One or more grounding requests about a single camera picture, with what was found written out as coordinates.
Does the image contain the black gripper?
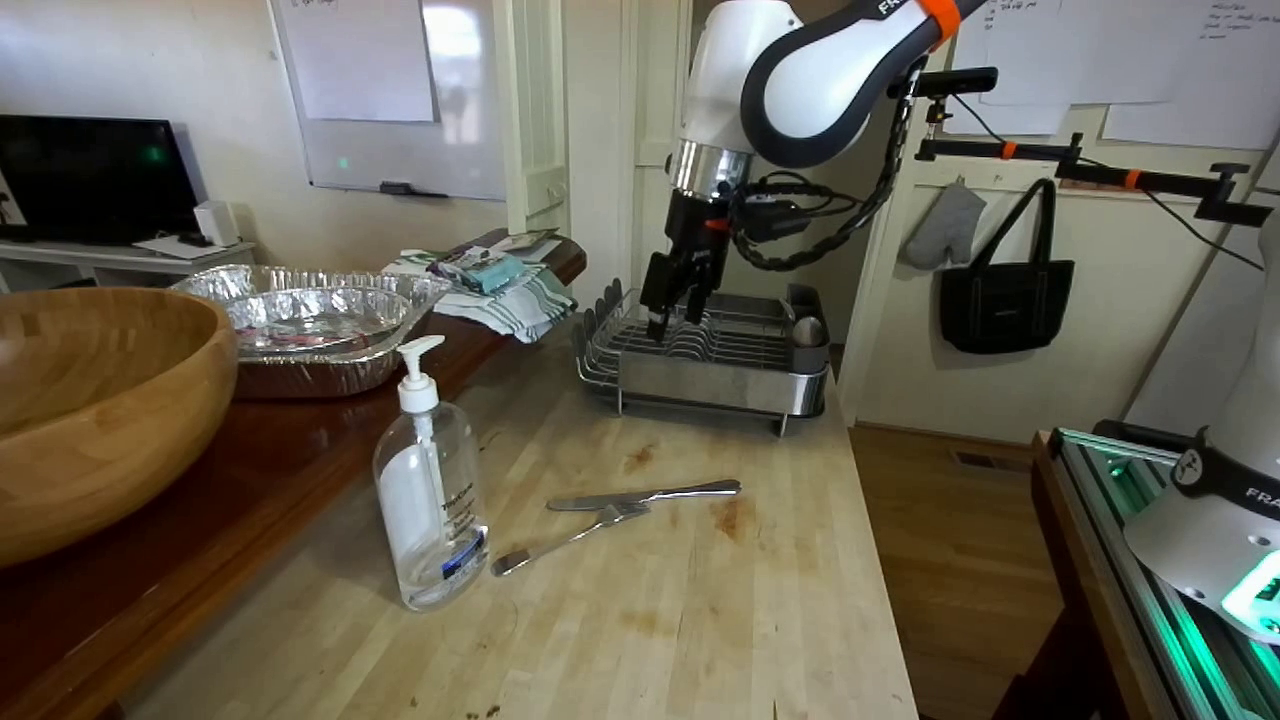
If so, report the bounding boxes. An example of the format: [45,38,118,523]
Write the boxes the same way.
[641,197,738,334]

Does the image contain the black cutlery holder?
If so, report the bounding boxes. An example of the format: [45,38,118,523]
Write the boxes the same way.
[778,278,837,350]

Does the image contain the grey metal dish rack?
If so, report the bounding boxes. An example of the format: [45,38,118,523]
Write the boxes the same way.
[571,274,837,434]

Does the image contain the striped folded kitchen towels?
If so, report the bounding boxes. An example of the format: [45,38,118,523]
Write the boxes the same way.
[379,226,581,348]

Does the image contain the teal folded cloth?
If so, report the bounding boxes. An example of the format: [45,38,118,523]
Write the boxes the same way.
[454,250,527,295]

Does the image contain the silver table knife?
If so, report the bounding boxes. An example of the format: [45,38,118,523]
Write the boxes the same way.
[542,478,745,520]

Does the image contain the grey oven mitt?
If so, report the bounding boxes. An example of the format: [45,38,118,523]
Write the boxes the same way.
[897,181,991,272]

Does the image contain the silver fork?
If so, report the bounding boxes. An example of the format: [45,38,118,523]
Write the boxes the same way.
[486,501,656,580]

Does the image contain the white whiteboard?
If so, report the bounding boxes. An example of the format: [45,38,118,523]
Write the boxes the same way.
[263,0,513,202]

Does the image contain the black tote bag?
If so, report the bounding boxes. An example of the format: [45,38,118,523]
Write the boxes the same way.
[935,174,1077,356]

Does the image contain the clear hand sanitizer pump bottle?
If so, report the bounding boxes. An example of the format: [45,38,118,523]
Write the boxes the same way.
[366,330,491,617]

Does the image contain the aluminium foil tray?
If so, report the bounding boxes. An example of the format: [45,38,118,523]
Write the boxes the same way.
[171,261,440,401]

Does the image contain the white paper on whiteboard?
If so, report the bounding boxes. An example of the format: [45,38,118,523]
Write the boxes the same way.
[272,0,440,128]

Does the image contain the aluminium robot mounting stand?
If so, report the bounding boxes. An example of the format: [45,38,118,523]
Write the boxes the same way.
[1032,421,1280,720]

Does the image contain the black monitor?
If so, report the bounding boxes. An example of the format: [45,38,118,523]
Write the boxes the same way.
[0,112,211,250]

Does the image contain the large wooden bowl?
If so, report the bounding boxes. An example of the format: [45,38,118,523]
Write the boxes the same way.
[0,285,240,570]

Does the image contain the white desk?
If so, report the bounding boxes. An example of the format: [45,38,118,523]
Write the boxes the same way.
[0,237,263,291]

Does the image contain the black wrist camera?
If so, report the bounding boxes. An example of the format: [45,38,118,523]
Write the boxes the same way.
[735,192,817,245]

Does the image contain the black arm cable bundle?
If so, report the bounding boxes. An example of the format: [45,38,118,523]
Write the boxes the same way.
[725,75,929,274]

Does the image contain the black stereo camera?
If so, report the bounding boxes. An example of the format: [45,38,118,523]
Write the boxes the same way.
[911,63,1000,99]

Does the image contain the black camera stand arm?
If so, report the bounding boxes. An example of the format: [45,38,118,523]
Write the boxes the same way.
[914,93,1276,226]

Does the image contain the white wall paper sheet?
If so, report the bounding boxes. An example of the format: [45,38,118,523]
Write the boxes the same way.
[955,0,1117,137]
[1104,0,1280,150]

